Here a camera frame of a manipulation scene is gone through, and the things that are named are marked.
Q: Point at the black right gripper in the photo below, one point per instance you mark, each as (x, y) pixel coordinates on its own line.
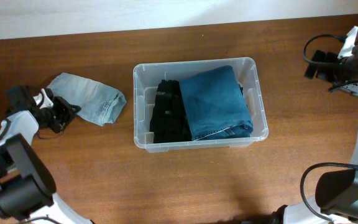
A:
(322, 72)

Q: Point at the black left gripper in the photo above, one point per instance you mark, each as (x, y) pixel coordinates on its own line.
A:
(71, 110)

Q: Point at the light grey jeans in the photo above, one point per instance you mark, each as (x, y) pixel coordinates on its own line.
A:
(100, 104)

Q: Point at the black garment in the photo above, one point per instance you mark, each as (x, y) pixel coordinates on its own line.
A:
(169, 122)

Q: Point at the blue jeans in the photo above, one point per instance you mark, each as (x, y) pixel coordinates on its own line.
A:
(214, 105)

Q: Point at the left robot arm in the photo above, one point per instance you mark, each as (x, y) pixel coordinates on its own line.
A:
(28, 192)

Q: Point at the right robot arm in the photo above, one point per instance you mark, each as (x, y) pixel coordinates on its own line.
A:
(329, 190)

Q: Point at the clear plastic storage bin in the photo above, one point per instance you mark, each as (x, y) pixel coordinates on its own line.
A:
(147, 76)

